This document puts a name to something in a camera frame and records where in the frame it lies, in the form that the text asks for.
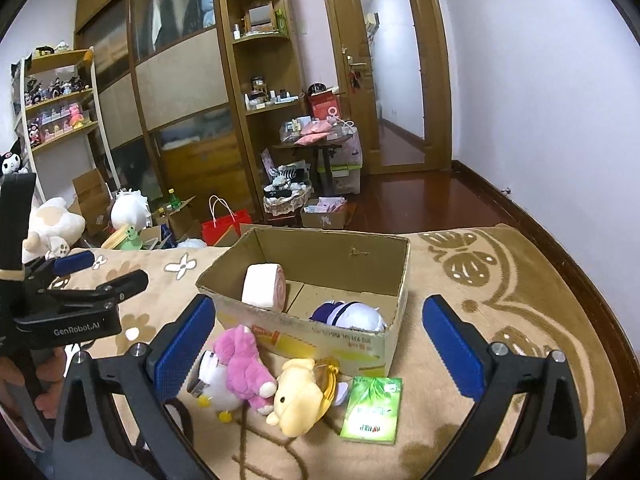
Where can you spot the purple white plush toy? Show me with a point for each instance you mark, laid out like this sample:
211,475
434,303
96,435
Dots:
350,316

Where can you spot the pink bear plush toy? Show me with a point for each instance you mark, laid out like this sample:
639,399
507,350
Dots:
242,365

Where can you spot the green bottle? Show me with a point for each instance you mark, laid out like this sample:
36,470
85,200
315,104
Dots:
173,201

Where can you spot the green tissue packet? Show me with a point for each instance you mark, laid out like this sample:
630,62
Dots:
372,410

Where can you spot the yellow plush toy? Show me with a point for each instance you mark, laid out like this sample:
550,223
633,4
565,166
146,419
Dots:
297,400

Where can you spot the wooden display shelf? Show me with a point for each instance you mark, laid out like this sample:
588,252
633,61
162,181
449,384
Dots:
55,57

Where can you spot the zebra plush toy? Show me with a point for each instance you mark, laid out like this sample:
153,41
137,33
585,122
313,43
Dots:
285,175

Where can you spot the wooden framed mirror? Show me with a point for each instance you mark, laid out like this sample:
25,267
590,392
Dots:
260,17

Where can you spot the cardboard carton with bottles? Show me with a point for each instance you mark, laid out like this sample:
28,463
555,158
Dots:
180,222

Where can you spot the black white plush doll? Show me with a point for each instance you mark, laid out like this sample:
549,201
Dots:
12,157

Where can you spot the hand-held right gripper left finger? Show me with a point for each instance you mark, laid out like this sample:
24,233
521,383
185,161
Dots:
182,350

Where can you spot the wooden wardrobe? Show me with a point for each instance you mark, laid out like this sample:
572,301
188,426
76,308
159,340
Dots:
175,85

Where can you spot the green yellow frog plush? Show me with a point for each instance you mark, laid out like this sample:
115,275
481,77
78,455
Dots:
125,240

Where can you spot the small dark folding table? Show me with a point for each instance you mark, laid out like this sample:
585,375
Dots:
325,152

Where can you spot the white round plush toy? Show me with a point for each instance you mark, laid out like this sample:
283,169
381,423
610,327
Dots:
130,210

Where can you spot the large cream plush toy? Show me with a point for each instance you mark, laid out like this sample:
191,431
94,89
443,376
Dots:
52,225

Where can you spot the pink cloth packets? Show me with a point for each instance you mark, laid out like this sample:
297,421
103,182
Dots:
312,132

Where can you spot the beige flower print blanket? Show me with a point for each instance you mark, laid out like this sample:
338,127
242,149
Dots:
500,310

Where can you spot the cardboard box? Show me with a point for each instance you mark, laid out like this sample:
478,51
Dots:
310,345

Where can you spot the person's left hand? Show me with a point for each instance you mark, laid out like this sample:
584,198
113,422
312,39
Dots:
50,377

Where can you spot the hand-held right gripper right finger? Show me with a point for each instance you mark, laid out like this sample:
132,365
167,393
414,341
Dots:
452,350

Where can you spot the red gift bag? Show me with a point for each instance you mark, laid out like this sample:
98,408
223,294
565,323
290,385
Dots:
225,232

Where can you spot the small purple plush toy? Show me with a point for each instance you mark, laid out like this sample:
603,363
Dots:
342,392

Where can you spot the red paper bag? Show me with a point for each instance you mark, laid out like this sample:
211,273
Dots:
325,106

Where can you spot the wooden corner shelf unit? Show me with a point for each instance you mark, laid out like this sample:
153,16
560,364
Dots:
235,125

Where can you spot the row of small figurines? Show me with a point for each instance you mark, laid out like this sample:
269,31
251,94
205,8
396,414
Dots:
55,110

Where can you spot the wooden door with glass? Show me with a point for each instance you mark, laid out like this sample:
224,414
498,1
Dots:
340,20

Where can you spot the lace trimmed basket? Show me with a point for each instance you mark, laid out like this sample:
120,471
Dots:
287,205

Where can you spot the open brown cardboard carton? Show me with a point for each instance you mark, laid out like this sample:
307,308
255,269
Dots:
90,195

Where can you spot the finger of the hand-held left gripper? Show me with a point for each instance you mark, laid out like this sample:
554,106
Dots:
75,262
120,285

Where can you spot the small carton with packets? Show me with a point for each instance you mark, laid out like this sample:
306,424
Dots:
325,219

